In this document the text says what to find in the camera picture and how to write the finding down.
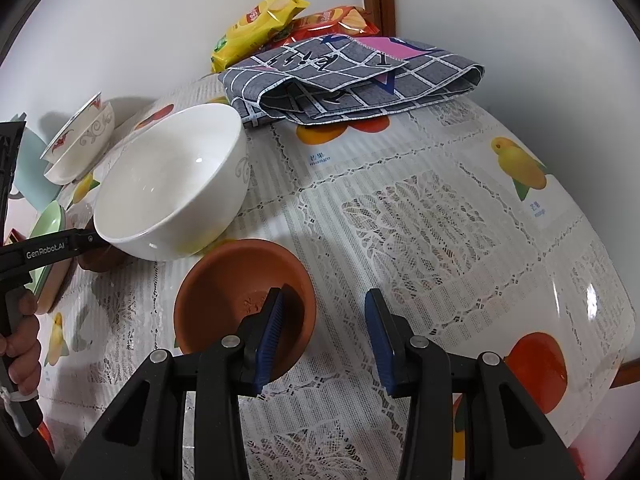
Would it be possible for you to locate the orange red snack bag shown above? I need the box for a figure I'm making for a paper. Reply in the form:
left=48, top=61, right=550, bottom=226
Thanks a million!
left=265, top=6, right=380, bottom=49

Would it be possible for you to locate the green square plastic plate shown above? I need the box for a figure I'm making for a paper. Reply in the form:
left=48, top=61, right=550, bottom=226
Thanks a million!
left=24, top=199, right=68, bottom=296

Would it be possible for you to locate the fruit print lace tablecloth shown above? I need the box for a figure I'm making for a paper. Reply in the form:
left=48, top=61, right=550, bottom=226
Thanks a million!
left=37, top=74, right=637, bottom=480

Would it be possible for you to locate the white round porcelain bowl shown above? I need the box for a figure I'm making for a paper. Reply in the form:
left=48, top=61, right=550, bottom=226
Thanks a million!
left=93, top=103, right=250, bottom=261

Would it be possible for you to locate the grey checked folded cloth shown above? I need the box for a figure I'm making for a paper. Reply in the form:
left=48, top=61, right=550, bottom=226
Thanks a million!
left=219, top=34, right=485, bottom=126

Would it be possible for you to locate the large white serving bowl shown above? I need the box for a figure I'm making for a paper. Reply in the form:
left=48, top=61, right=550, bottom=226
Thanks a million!
left=44, top=101, right=115, bottom=185

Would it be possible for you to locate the brown plastic bowl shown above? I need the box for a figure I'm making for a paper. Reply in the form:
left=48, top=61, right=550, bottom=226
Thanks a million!
left=174, top=238, right=317, bottom=379

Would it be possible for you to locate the light teal thermos jug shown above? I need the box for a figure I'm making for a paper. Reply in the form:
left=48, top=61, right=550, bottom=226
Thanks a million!
left=9, top=127, right=61, bottom=212

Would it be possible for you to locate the person's left hand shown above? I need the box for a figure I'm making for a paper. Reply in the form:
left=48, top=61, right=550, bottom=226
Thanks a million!
left=0, top=289, right=41, bottom=396

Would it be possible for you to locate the red patterned white plate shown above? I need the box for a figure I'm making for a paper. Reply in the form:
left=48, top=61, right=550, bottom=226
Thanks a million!
left=40, top=92, right=102, bottom=164

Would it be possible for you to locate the yellow snack bag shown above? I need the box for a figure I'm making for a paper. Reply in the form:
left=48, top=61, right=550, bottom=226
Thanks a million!
left=210, top=0, right=309, bottom=73

